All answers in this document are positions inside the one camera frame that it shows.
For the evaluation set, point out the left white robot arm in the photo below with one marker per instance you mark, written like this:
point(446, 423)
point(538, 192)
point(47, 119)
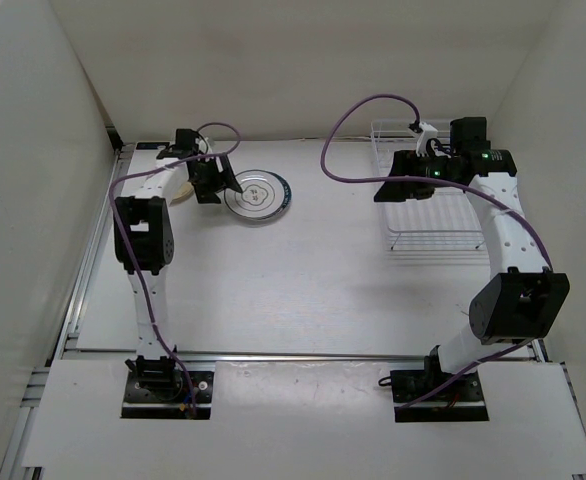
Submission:
point(144, 246)

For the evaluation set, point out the white front board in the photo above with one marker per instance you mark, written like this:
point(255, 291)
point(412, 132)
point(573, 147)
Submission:
point(306, 421)

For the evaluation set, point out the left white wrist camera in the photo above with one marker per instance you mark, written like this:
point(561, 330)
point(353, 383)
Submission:
point(204, 145)

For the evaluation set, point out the aluminium rail bar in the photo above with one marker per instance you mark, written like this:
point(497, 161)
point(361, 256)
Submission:
point(189, 357)

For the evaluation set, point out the white wire dish rack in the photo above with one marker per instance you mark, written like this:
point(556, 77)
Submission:
point(444, 224)

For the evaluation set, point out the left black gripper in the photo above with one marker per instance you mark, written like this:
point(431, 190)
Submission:
point(226, 178)

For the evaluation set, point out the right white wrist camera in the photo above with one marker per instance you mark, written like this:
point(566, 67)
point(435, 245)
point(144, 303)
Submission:
point(423, 132)

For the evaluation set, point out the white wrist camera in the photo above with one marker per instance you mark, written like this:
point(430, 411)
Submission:
point(204, 145)
point(423, 132)

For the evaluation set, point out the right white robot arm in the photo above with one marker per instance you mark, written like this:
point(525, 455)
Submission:
point(524, 294)

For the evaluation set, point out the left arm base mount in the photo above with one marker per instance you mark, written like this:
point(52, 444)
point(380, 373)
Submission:
point(157, 389)

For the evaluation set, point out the green rim text plate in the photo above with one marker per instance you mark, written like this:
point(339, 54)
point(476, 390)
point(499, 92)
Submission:
point(287, 194)

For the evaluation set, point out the cream plate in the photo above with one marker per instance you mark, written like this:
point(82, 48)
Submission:
point(186, 190)
point(177, 200)

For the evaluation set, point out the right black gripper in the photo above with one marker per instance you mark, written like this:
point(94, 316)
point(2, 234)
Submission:
point(401, 192)

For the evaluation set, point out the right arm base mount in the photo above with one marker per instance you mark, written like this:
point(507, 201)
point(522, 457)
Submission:
point(428, 395)

